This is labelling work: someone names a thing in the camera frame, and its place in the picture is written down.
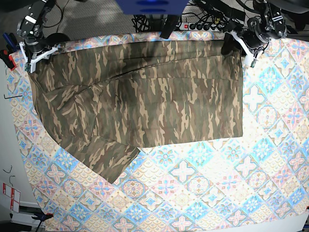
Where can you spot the black orange clamp upper left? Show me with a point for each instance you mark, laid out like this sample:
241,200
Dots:
5,55

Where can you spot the camouflage T-shirt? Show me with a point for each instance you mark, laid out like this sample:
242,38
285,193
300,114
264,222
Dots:
103,104

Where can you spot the black white gripper right side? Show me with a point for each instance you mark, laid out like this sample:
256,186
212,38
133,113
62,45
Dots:
35,52

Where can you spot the black white gripper left side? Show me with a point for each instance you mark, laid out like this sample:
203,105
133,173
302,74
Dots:
251,42

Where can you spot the blue black clamp lower left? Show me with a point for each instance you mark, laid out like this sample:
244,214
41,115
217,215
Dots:
33,216

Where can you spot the white power strip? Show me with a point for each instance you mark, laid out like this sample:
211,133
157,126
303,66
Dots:
202,26

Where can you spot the patterned tile tablecloth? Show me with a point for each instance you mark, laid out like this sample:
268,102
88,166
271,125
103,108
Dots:
256,183

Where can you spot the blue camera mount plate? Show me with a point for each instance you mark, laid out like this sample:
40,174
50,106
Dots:
152,7

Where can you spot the black centre post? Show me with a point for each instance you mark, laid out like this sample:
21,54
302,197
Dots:
169,26

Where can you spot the red white label card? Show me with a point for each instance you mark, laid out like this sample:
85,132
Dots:
10,197

